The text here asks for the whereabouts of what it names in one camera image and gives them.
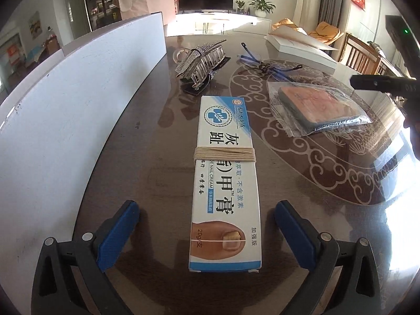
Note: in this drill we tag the framed wall picture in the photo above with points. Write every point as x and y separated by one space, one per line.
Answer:
35 26

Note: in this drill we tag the blue white cream box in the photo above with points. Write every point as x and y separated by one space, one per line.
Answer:
223 187

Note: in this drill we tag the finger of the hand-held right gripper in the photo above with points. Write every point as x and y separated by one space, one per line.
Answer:
377 82
413 113

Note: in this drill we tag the wooden chair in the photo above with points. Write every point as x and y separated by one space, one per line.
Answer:
364 55

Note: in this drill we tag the white television cabinet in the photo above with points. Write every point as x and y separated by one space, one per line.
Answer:
229 23

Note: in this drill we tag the rhinestone hair claw clip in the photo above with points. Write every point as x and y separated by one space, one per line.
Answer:
203 62

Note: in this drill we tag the white flat box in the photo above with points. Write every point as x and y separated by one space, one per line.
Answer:
302 49

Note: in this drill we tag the clear hair clip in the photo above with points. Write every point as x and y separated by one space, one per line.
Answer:
178 55

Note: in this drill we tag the white panel box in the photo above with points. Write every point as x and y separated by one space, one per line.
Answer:
65 121

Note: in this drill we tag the orange sponge in plastic bag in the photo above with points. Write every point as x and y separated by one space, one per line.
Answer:
315 105

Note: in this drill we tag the glass display cabinet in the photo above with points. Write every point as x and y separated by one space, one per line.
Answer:
98 3

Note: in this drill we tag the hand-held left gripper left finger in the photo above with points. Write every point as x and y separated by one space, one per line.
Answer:
118 233

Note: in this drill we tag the blue frame glasses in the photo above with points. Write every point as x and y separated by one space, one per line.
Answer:
265 67

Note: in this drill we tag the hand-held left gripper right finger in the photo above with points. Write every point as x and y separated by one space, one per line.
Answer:
295 233

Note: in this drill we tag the orange cushioned sofa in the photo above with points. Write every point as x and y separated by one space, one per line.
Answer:
325 31

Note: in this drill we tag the large potted plant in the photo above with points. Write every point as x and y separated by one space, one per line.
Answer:
262 5

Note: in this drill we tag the small potted plant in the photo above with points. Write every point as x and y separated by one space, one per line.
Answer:
240 6

